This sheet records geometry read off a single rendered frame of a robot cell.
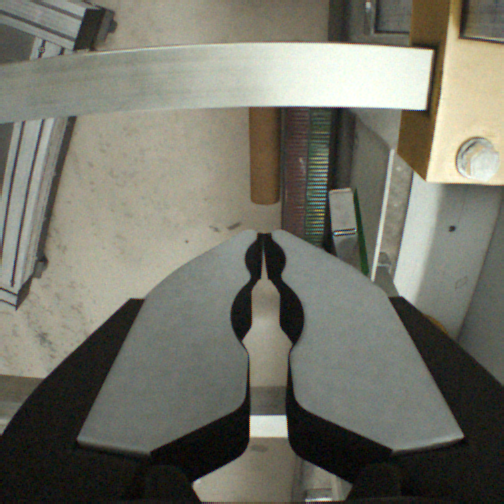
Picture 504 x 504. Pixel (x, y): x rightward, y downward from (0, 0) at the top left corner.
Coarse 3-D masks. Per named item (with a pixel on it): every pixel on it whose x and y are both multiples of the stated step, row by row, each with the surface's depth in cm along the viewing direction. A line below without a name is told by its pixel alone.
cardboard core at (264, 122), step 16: (256, 112) 93; (272, 112) 93; (256, 128) 95; (272, 128) 95; (256, 144) 97; (272, 144) 97; (256, 160) 99; (272, 160) 99; (256, 176) 102; (272, 176) 101; (256, 192) 104; (272, 192) 104
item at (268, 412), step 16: (0, 384) 31; (16, 384) 31; (32, 384) 31; (0, 400) 30; (16, 400) 30; (256, 400) 30; (272, 400) 30; (0, 416) 31; (256, 416) 29; (272, 416) 29; (256, 432) 30; (272, 432) 30
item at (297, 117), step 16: (288, 112) 33; (304, 112) 33; (288, 128) 33; (304, 128) 33; (288, 144) 34; (304, 144) 34; (288, 160) 35; (304, 160) 35; (288, 176) 36; (304, 176) 36; (288, 192) 37; (304, 192) 37; (288, 208) 37; (288, 224) 38
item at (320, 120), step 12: (312, 108) 33; (324, 108) 32; (312, 120) 33; (324, 120) 33; (312, 132) 34; (324, 132) 34; (312, 144) 34; (324, 144) 34; (312, 156) 35; (324, 156) 35; (312, 168) 35; (324, 168) 35; (312, 180) 36; (324, 180) 36; (312, 192) 37; (324, 192) 36; (312, 204) 37; (324, 204) 37; (312, 216) 38; (324, 216) 38; (312, 228) 38; (312, 240) 39
